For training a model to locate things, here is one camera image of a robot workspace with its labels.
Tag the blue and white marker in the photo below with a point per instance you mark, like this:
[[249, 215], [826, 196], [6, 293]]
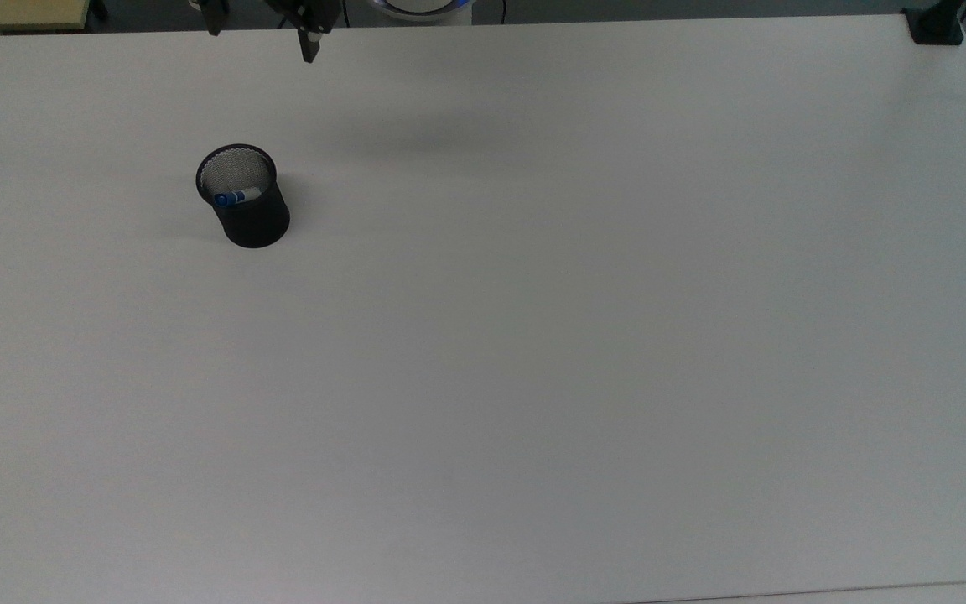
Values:
[[227, 199]]

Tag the black mesh pen cup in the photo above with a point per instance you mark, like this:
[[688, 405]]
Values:
[[257, 226]]

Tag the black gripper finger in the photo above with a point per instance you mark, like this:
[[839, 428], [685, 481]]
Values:
[[214, 17], [309, 38]]

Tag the light wooden desk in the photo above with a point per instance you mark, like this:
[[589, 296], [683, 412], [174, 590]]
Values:
[[13, 13]]

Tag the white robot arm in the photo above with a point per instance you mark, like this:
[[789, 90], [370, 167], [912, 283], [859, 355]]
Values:
[[424, 7]]

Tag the black table clamp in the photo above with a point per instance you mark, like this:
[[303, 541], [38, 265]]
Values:
[[936, 29]]

